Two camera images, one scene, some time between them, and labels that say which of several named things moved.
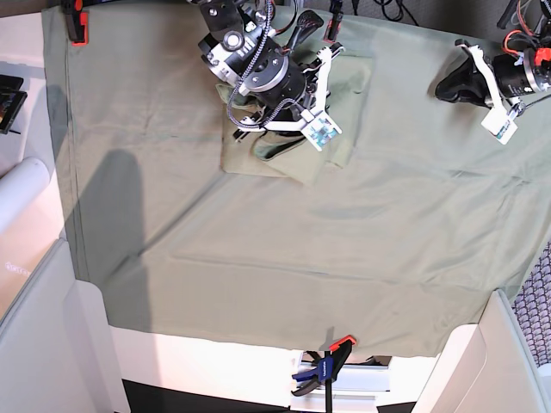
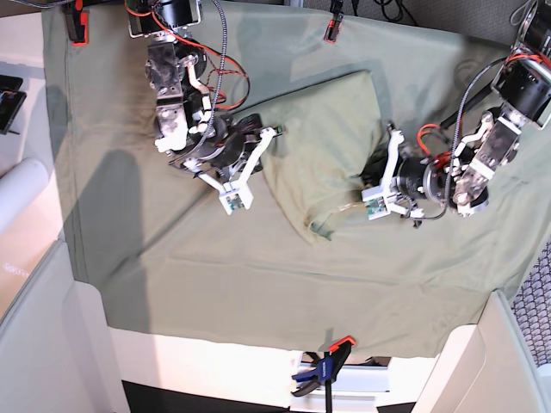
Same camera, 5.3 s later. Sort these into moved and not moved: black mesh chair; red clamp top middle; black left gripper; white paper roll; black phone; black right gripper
Moved: black left gripper; black right gripper
Not moved: red clamp top middle; white paper roll; black phone; black mesh chair
